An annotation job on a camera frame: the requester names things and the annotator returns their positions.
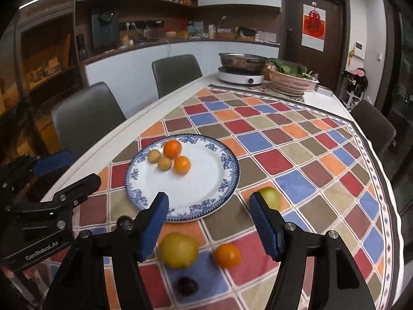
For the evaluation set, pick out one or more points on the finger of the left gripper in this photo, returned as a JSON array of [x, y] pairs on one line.
[[46, 165]]

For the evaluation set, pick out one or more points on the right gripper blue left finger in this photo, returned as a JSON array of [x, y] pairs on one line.
[[134, 246]]

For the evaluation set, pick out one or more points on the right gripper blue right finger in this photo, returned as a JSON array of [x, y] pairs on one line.
[[286, 245]]

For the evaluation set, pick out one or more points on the dark plum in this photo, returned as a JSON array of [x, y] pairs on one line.
[[186, 286], [125, 222]]

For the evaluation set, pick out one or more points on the yellow pear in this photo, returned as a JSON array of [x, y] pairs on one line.
[[178, 251]]

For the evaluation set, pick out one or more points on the green pear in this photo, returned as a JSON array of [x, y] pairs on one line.
[[271, 196]]

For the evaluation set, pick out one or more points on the large orange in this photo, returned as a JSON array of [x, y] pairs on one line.
[[227, 256]]

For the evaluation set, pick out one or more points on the brown longan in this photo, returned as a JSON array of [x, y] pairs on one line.
[[153, 156], [164, 164]]

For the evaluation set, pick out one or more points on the small mandarin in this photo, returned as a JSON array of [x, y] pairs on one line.
[[172, 149], [182, 165]]

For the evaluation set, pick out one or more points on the grey chair near left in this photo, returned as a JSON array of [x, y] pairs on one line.
[[86, 117]]

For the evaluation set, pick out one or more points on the grey chair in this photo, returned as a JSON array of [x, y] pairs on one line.
[[172, 73], [374, 125], [86, 117]]

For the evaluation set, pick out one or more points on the colourful checkered tablecloth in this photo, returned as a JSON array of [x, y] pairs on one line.
[[331, 183]]

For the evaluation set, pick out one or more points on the blue white porcelain plate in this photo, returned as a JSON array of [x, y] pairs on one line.
[[209, 184]]

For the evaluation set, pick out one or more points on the grey chair right side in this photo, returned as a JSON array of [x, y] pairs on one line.
[[374, 125]]

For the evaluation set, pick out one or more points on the black water dispenser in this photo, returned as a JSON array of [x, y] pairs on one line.
[[105, 28]]

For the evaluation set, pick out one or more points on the grey chair far left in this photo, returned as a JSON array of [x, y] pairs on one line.
[[172, 73]]

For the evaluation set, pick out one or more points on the small white box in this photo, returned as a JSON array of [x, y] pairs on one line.
[[324, 91]]

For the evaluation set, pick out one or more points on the pink basket of greens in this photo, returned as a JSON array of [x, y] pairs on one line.
[[290, 78]]

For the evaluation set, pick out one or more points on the stroller with pink toy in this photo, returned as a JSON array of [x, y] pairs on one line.
[[356, 85]]

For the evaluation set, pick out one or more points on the white induction cooker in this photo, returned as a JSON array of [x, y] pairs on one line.
[[239, 77]]

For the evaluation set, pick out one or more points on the dark wooden door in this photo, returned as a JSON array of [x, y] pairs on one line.
[[328, 64]]

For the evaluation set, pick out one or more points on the black glass sliding door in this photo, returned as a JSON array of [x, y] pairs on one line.
[[394, 98]]

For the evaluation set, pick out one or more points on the steel pot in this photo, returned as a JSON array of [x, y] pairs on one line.
[[243, 62]]

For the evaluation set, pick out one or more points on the white intercom panel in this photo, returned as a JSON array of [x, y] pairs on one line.
[[359, 50]]

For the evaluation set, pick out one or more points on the red fu poster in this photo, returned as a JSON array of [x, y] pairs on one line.
[[313, 27]]

